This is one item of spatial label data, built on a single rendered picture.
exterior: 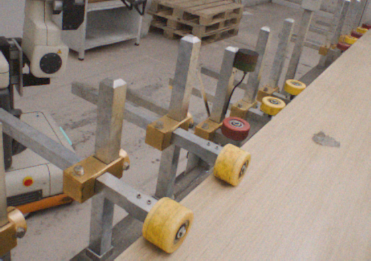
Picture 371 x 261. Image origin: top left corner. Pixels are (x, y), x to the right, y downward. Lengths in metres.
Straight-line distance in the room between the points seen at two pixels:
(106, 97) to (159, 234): 0.25
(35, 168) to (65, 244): 0.37
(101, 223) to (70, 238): 1.11
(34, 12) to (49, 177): 0.75
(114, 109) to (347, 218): 0.55
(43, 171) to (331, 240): 1.39
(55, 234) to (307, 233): 1.39
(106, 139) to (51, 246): 1.25
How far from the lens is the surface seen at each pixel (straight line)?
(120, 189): 0.71
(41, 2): 1.80
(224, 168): 0.84
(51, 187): 1.95
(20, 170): 1.90
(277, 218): 0.83
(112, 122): 0.71
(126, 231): 1.01
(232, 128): 1.09
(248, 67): 1.08
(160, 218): 0.65
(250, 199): 0.86
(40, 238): 1.97
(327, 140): 1.18
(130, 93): 1.30
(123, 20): 4.63
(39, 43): 1.81
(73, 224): 2.03
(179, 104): 0.92
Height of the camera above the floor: 1.41
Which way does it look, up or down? 25 degrees down
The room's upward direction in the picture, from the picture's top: 11 degrees clockwise
